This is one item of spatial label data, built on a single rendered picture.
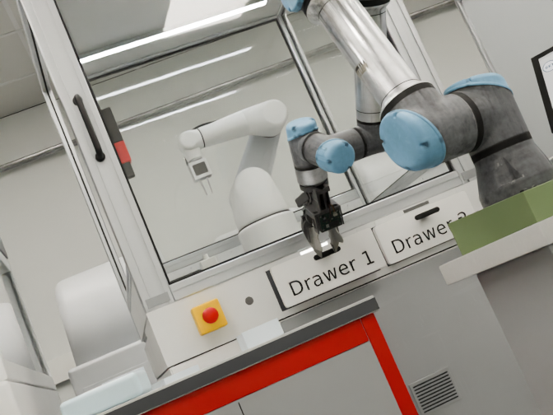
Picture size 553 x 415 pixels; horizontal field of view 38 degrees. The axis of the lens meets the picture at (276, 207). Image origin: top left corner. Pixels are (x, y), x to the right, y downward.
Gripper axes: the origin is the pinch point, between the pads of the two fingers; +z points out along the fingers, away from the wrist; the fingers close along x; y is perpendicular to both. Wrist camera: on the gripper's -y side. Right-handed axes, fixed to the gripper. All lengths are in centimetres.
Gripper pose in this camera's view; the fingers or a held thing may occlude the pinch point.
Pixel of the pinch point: (326, 249)
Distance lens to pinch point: 206.2
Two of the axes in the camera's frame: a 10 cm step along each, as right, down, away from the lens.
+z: 2.2, 8.8, 4.2
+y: 3.7, 3.3, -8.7
